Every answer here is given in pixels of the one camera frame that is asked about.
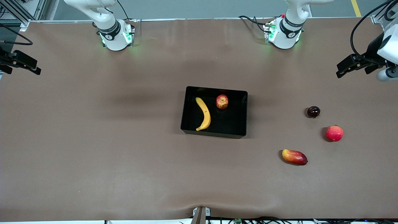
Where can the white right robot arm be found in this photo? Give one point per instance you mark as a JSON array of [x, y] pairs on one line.
[[115, 37]]

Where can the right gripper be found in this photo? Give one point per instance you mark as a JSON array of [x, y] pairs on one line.
[[3, 59]]

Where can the round red apple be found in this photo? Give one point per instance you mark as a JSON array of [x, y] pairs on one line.
[[334, 133]]

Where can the yellow banana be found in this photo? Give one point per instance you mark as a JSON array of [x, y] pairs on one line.
[[205, 113]]

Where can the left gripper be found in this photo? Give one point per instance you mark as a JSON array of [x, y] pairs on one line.
[[370, 52]]

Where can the small red yellow apple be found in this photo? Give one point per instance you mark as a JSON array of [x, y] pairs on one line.
[[222, 101]]

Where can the grey metal table bracket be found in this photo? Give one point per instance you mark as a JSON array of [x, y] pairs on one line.
[[200, 216]]

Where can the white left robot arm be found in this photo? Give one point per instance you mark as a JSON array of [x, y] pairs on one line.
[[284, 35]]

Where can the small green circuit board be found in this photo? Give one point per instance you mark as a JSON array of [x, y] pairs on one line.
[[238, 221]]

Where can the brown table mat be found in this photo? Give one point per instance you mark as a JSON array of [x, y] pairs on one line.
[[155, 171]]

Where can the dark purple plum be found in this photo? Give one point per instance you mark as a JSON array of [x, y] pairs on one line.
[[313, 112]]

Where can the aluminium frame profile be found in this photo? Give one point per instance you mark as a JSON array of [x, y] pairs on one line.
[[25, 25], [377, 19]]

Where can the black plastic box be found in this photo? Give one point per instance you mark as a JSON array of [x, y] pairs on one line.
[[230, 121]]

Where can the red yellow mango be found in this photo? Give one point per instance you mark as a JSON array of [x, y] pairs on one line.
[[294, 157]]

